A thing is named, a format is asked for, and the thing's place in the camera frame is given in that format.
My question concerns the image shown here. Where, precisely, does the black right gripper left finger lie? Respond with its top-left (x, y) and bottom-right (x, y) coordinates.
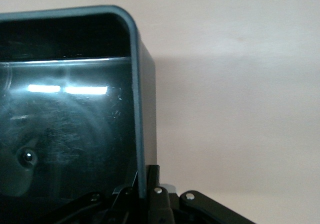
top-left (59, 185), bottom-right (149, 224)

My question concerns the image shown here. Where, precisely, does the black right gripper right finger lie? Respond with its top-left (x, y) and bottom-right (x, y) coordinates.
top-left (146, 164), bottom-right (256, 224)

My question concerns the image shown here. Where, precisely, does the black rectangular plastic box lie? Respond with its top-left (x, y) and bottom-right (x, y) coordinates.
top-left (0, 4), bottom-right (158, 200)

